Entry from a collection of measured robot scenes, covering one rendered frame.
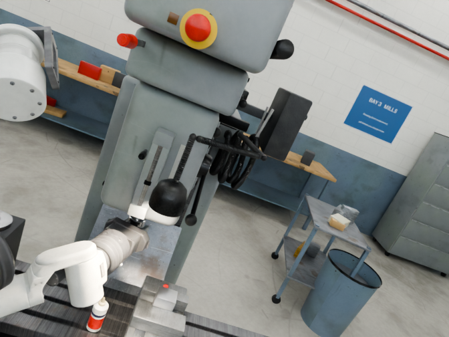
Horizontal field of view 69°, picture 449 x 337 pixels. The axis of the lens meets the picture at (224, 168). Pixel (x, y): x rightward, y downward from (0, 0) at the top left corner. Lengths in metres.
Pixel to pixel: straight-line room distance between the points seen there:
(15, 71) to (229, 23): 0.33
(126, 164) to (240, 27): 0.39
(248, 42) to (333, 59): 4.73
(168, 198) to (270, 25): 0.36
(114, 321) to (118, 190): 0.47
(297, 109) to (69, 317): 0.91
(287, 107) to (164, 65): 0.48
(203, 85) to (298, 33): 4.51
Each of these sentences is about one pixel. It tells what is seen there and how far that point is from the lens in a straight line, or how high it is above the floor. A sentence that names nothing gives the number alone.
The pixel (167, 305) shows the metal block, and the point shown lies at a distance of 1.05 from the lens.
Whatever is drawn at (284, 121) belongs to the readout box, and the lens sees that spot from 1.04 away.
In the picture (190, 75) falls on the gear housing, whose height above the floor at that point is 1.68.
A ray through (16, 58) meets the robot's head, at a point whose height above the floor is 1.64.
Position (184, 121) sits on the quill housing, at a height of 1.58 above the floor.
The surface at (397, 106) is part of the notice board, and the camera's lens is 5.78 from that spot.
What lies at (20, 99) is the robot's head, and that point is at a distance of 0.45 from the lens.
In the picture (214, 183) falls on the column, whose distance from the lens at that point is 1.26.
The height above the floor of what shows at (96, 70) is 1.00.
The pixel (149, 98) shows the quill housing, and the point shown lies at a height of 1.60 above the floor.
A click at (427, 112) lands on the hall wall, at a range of 6.06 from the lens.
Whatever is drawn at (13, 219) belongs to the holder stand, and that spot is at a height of 1.10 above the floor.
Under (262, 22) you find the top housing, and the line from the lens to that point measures 0.59.
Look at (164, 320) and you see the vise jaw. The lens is 1.03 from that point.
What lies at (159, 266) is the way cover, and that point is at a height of 0.93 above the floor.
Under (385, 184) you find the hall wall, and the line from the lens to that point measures 6.08.
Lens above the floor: 1.73
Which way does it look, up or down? 17 degrees down
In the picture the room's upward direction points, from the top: 23 degrees clockwise
